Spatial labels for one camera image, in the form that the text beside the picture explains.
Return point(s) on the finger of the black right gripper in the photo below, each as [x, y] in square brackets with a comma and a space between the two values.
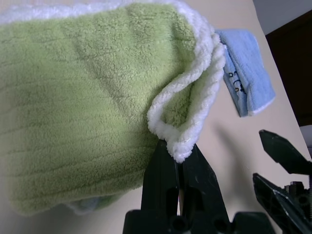
[275, 202]
[285, 153]

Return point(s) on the green terry towel white trim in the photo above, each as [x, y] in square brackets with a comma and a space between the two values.
[73, 109]

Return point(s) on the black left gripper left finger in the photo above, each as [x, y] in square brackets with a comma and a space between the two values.
[158, 182]

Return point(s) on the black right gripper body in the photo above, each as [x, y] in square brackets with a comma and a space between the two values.
[302, 204]

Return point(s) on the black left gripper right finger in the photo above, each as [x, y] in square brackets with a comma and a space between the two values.
[202, 190]

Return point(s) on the folded light blue towel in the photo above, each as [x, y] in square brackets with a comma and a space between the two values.
[253, 73]

